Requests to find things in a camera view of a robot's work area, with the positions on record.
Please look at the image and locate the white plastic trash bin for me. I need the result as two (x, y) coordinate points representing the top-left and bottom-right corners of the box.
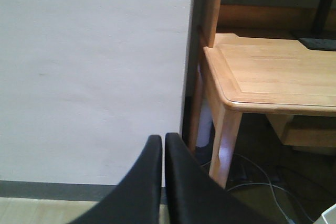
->
(321, 204), (336, 224)

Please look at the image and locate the grey cable under desk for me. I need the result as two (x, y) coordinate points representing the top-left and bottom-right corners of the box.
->
(227, 153), (316, 223)

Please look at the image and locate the wooden desk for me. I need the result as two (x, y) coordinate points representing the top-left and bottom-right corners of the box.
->
(188, 0), (335, 187)

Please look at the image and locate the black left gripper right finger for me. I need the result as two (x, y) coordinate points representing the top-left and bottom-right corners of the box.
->
(165, 133), (273, 223)

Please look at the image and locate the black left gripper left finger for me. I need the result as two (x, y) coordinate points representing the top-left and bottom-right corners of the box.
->
(71, 135), (162, 223)

